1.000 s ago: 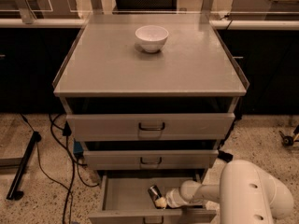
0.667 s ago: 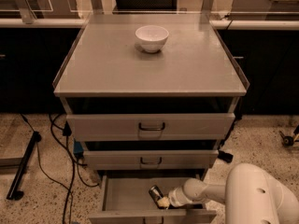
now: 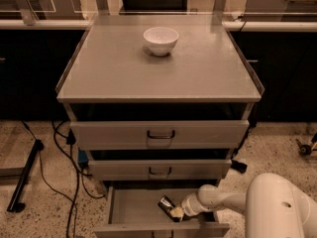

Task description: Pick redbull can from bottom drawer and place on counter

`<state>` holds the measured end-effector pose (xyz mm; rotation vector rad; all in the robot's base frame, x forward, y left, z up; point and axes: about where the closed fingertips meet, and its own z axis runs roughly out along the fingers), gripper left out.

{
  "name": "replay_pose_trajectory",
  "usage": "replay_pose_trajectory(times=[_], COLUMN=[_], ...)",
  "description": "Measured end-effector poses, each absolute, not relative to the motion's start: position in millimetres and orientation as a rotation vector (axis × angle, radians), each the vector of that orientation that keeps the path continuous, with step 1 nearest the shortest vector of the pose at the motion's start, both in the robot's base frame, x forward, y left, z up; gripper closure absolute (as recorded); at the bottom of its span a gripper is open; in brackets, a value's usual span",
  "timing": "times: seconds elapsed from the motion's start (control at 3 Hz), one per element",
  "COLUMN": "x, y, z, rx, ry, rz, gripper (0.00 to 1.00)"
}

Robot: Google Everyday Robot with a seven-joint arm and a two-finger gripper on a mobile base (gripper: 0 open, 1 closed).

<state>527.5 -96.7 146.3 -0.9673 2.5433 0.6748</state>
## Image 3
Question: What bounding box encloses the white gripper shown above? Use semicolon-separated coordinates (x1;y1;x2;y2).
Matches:
169;193;202;220

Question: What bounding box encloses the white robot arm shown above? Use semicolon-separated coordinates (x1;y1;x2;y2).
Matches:
168;174;317;238

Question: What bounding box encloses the grey bottom drawer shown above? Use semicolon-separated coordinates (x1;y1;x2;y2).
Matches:
94;186;230;238

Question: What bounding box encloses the grey drawer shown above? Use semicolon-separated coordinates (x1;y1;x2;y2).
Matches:
94;186;230;238
70;120;249;150
88;160;231;180

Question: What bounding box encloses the grey middle drawer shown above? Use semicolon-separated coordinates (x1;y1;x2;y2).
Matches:
88;160;231;180

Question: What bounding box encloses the grey top drawer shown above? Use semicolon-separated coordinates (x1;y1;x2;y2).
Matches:
70;120;249;150

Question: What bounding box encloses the grey drawer cabinet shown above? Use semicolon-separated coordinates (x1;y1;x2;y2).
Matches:
54;14;265;190

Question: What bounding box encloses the black power plug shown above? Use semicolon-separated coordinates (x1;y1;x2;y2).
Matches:
231;160;248;174

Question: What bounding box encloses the blue box behind cabinet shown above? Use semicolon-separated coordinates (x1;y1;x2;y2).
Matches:
77;150;89;167

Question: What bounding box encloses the black caster wheel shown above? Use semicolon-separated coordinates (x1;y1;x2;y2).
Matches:
296;133;317;157

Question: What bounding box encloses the black metal stand leg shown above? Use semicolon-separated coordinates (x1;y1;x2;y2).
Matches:
7;140;44;213

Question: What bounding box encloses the white ceramic bowl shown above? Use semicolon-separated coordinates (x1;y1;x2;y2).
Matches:
143;27;179;57

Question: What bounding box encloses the black floor cable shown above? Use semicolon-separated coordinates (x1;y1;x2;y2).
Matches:
21;120;106;238

